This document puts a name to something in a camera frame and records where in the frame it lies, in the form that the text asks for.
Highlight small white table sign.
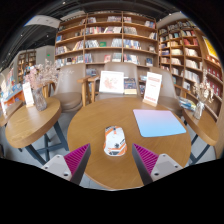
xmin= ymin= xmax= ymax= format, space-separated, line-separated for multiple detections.
xmin=21 ymin=81 xmax=35 ymax=108

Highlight book display table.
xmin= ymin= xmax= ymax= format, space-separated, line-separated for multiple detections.
xmin=0 ymin=64 xmax=26 ymax=108

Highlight white picture board red print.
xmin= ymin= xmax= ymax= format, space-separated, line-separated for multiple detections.
xmin=98 ymin=70 xmax=125 ymax=95

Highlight orange and white computer mouse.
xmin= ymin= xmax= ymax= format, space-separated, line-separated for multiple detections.
xmin=102 ymin=125 xmax=128 ymax=158

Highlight dark cover book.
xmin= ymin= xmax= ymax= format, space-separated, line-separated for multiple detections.
xmin=123 ymin=77 xmax=138 ymax=96

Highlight glass vase pink dried flowers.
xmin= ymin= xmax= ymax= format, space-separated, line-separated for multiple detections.
xmin=24 ymin=59 xmax=59 ymax=112

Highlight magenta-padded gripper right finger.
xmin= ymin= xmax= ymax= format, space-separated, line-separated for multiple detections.
xmin=131 ymin=143 xmax=184 ymax=186

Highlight colourful book stack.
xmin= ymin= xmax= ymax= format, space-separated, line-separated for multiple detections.
xmin=178 ymin=96 xmax=198 ymax=112

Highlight white sign stand red print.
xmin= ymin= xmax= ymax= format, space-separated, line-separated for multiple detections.
xmin=142 ymin=71 xmax=163 ymax=108

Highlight distant wooden bookshelf unit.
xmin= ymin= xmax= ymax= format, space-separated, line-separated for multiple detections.
xmin=17 ymin=49 xmax=38 ymax=84

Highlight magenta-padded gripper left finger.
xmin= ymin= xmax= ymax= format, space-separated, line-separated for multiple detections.
xmin=41 ymin=143 xmax=92 ymax=186

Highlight white ceiling panel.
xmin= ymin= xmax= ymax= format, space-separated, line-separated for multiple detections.
xmin=24 ymin=14 xmax=63 ymax=29

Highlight wide wooden bookshelf unit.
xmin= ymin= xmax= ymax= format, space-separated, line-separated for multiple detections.
xmin=54 ymin=11 xmax=159 ymax=78

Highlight pink-blue gradient mouse pad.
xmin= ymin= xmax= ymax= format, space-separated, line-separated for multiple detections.
xmin=132 ymin=108 xmax=188 ymax=139

